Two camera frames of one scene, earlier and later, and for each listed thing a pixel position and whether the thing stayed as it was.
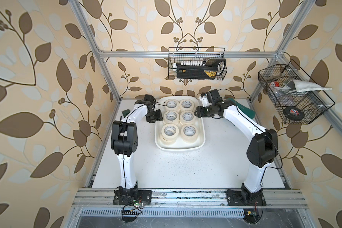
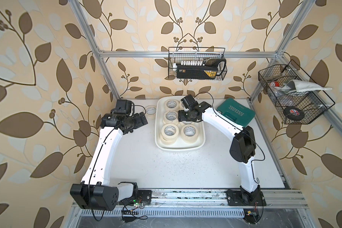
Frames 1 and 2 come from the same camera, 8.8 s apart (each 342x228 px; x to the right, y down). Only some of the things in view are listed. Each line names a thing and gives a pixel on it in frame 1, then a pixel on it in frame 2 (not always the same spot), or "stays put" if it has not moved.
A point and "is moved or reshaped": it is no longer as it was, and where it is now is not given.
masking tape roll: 172,104 is moved or reshaped
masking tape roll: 171,117 stays put
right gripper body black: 205,111 → 185,115
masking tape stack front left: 169,134 stays put
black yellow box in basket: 207,69 stays put
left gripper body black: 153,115 → 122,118
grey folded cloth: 296,86 stays put
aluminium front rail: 187,198 stays put
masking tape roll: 189,133 stays put
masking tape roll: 186,105 is moved or reshaped
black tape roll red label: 293,113 stays put
